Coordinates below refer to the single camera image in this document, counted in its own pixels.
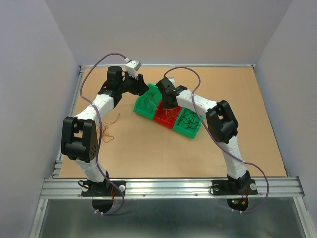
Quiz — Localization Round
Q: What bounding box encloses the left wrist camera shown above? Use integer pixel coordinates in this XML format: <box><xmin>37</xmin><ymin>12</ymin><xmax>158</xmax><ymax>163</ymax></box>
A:
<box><xmin>125</xmin><ymin>60</ymin><xmax>142</xmax><ymax>78</ymax></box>

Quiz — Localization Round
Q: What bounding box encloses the wire bundle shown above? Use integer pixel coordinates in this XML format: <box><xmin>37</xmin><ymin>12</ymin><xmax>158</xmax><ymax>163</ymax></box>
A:
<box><xmin>97</xmin><ymin>113</ymin><xmax>121</xmax><ymax>144</ymax></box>

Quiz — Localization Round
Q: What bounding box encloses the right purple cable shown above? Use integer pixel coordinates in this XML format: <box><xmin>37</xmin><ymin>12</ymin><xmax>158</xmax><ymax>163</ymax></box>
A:
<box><xmin>163</xmin><ymin>67</ymin><xmax>270</xmax><ymax>215</ymax></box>

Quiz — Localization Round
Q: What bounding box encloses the purple cable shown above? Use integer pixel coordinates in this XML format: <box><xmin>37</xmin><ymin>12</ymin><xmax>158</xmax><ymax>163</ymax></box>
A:
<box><xmin>163</xmin><ymin>67</ymin><xmax>270</xmax><ymax>215</ymax></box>
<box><xmin>80</xmin><ymin>52</ymin><xmax>129</xmax><ymax>216</ymax></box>

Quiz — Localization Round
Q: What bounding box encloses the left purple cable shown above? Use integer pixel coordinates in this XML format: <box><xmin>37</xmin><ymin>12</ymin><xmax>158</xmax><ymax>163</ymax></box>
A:
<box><xmin>80</xmin><ymin>52</ymin><xmax>129</xmax><ymax>216</ymax></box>

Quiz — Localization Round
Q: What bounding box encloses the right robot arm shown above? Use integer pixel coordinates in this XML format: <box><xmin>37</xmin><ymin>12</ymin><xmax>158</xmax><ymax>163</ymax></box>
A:
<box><xmin>156</xmin><ymin>77</ymin><xmax>253</xmax><ymax>195</ymax></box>

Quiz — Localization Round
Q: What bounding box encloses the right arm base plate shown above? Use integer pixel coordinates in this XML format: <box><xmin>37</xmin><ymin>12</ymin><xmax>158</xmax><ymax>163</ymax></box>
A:
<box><xmin>209</xmin><ymin>179</ymin><xmax>258</xmax><ymax>196</ymax></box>

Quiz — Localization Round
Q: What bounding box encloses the red bin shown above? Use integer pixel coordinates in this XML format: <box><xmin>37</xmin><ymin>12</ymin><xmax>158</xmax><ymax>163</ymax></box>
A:
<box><xmin>153</xmin><ymin>101</ymin><xmax>182</xmax><ymax>129</ymax></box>

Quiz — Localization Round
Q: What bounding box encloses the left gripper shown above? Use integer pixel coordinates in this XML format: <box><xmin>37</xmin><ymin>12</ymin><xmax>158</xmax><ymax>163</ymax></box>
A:
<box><xmin>118</xmin><ymin>70</ymin><xmax>150</xmax><ymax>96</ymax></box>

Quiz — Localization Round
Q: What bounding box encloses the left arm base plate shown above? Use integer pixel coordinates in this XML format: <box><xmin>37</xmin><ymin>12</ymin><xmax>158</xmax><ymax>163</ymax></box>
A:
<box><xmin>78</xmin><ymin>180</ymin><xmax>121</xmax><ymax>197</ymax></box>

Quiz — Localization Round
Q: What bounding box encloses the green bin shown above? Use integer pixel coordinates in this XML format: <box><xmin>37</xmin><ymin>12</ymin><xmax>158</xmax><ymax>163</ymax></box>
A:
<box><xmin>134</xmin><ymin>83</ymin><xmax>162</xmax><ymax>120</ymax></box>
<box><xmin>173</xmin><ymin>108</ymin><xmax>201</xmax><ymax>139</ymax></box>

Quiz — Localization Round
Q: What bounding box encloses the right green bin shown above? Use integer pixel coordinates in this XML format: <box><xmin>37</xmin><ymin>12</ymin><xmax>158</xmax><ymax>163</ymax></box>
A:
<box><xmin>173</xmin><ymin>108</ymin><xmax>201</xmax><ymax>139</ymax></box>

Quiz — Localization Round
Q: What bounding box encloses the left green bin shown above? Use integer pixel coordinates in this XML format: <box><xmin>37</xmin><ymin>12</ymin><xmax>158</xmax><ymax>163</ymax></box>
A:
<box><xmin>134</xmin><ymin>83</ymin><xmax>162</xmax><ymax>120</ymax></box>

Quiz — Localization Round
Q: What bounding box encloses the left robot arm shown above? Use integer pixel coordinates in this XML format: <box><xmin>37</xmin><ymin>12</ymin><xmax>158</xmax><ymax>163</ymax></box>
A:
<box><xmin>61</xmin><ymin>60</ymin><xmax>149</xmax><ymax>197</ymax></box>

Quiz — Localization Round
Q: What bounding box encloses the aluminium rail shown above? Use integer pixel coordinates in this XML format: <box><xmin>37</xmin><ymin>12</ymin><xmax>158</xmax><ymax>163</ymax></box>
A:
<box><xmin>40</xmin><ymin>177</ymin><xmax>305</xmax><ymax>200</ymax></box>

